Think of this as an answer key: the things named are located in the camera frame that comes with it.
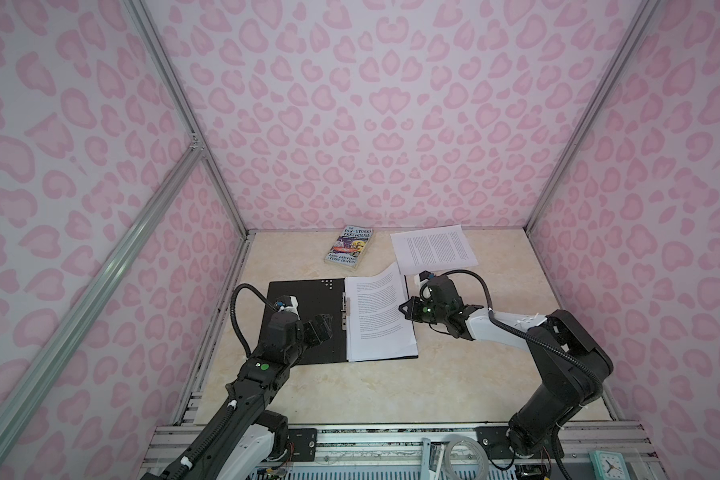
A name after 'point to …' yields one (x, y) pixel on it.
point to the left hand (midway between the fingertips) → (319, 317)
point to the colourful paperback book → (349, 246)
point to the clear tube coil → (448, 471)
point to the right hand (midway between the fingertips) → (399, 306)
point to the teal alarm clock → (608, 465)
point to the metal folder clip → (346, 310)
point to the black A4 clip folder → (327, 296)
